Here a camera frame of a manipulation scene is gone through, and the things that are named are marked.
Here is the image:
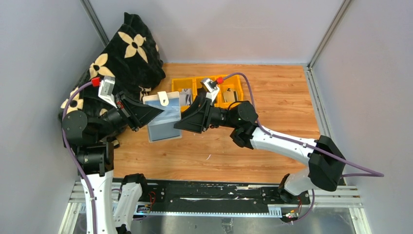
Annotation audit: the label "black floral plush blanket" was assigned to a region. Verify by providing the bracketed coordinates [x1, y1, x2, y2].
[58, 13, 166, 119]

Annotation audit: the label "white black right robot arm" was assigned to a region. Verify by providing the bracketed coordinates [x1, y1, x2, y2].
[174, 97, 345, 203]

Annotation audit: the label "card in right bin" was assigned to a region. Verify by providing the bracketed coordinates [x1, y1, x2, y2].
[222, 90, 239, 103]

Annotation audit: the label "beige leather card holder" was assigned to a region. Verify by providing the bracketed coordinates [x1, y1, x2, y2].
[143, 91, 182, 143]

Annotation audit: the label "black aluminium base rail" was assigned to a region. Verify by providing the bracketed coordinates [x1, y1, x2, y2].
[68, 179, 364, 223]

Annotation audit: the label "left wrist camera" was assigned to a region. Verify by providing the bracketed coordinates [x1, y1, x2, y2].
[91, 76, 116, 107]

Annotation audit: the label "yellow bin right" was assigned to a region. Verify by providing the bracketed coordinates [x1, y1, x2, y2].
[217, 75, 244, 108]

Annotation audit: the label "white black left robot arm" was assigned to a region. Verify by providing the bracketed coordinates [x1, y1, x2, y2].
[62, 93, 162, 234]

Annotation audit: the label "yellow bin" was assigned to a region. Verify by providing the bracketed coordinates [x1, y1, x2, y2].
[217, 75, 244, 108]
[171, 78, 195, 112]
[194, 78, 206, 99]

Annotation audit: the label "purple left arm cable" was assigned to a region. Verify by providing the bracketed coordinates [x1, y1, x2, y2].
[61, 80, 99, 234]

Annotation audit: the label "yellow bin left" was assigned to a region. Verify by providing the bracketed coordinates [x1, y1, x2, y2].
[171, 78, 195, 112]

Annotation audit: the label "yellow bin middle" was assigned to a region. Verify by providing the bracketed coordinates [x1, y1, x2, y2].
[194, 78, 206, 99]

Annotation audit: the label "white cards in bin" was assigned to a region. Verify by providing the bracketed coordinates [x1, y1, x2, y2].
[179, 88, 192, 106]

